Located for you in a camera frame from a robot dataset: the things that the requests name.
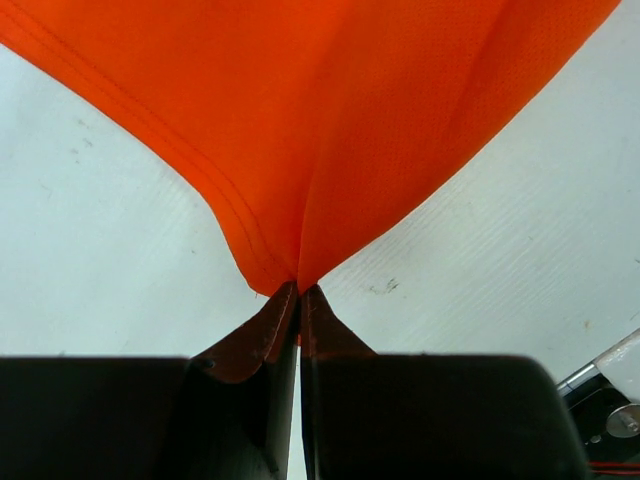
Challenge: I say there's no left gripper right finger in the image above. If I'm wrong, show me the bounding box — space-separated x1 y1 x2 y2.
300 285 376 479

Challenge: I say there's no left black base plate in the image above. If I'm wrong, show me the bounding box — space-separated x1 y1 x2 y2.
554 327 640 480

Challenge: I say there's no orange t shirt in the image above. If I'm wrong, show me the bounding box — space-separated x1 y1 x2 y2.
1 1 615 295

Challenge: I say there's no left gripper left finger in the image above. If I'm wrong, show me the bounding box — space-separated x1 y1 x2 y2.
164 282 299 479

